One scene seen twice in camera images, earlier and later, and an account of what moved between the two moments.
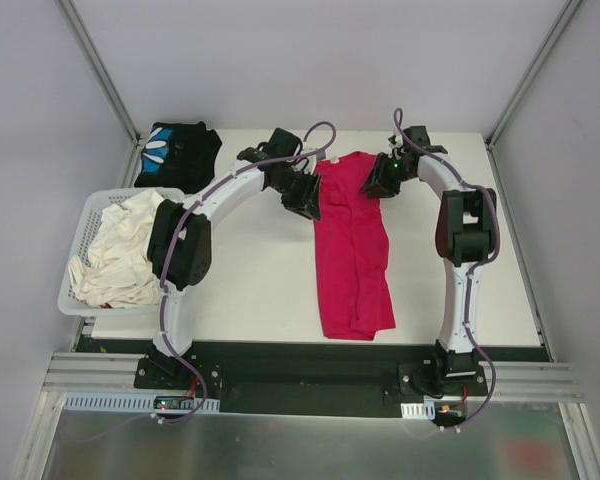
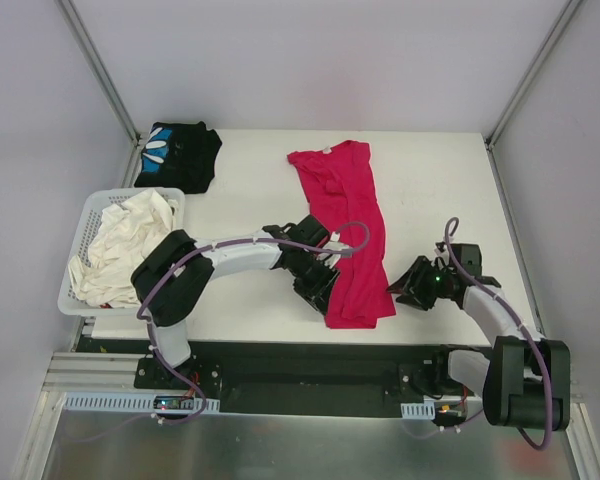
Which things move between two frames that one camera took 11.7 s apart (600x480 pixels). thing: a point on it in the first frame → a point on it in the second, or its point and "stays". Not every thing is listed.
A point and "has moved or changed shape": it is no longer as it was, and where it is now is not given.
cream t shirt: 117,269 stays
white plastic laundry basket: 73,304 stays
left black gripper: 298,191 → 318,276
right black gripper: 381,175 → 419,282
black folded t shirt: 178,155 stays
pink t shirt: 352,253 has moved or changed shape
